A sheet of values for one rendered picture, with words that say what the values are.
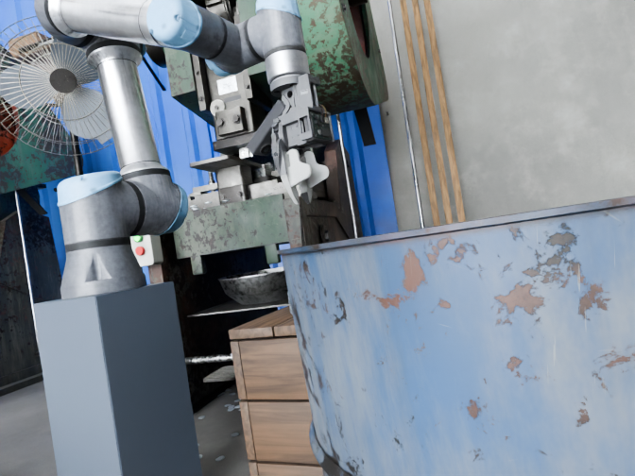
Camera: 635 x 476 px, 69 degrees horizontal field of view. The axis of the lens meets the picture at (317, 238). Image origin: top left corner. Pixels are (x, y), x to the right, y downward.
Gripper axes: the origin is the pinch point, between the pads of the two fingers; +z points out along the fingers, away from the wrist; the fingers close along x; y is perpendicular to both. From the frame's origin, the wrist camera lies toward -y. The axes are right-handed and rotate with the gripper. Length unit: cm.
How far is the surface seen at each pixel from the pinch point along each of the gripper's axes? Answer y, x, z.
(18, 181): -192, 40, -45
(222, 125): -60, 47, -36
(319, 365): 29, -41, 17
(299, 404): -2.9, -5.6, 35.3
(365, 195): -75, 170, -15
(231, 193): -56, 42, -12
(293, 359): -2.6, -5.5, 27.5
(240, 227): -51, 38, 0
